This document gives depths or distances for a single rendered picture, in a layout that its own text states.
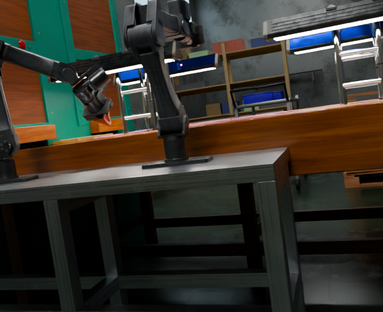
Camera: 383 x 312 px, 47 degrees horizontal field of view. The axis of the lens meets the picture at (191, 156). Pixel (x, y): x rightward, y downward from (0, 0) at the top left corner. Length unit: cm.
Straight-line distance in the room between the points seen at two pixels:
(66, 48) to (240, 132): 139
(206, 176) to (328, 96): 1001
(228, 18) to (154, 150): 1005
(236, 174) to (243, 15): 1043
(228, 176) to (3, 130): 80
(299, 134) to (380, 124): 23
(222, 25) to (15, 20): 943
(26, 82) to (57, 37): 38
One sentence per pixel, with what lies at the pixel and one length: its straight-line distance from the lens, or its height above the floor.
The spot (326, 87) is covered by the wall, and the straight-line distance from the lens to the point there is 1099.
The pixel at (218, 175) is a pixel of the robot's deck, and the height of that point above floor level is 65.
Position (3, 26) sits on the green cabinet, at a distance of 222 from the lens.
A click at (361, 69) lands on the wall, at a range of 1103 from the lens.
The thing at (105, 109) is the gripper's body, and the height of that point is 87.
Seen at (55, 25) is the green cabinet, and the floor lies 138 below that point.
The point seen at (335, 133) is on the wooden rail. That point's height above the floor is 69.
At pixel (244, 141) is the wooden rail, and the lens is 138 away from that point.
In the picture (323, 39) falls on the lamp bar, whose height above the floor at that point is 107.
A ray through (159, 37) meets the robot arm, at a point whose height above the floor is 101.
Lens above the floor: 79
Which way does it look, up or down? 5 degrees down
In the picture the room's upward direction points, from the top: 8 degrees counter-clockwise
